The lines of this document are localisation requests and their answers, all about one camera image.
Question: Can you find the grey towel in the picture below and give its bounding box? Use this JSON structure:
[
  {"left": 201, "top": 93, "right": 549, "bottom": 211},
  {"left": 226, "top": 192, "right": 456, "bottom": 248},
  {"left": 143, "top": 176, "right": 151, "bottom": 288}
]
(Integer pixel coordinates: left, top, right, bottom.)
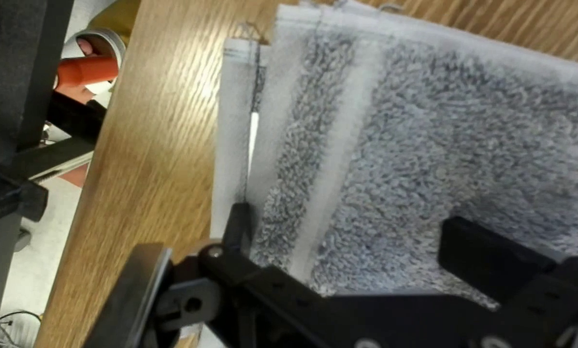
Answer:
[{"left": 210, "top": 2, "right": 578, "bottom": 294}]

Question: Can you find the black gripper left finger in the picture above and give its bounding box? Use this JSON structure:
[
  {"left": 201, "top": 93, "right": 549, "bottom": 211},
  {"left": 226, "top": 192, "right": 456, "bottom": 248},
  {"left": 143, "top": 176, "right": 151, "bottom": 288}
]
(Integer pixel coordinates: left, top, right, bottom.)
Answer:
[{"left": 222, "top": 203, "right": 253, "bottom": 255}]

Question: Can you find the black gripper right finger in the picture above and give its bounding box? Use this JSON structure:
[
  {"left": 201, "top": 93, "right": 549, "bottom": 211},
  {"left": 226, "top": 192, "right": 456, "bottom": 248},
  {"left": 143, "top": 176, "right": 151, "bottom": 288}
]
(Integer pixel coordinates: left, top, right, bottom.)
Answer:
[{"left": 437, "top": 217, "right": 557, "bottom": 302}]

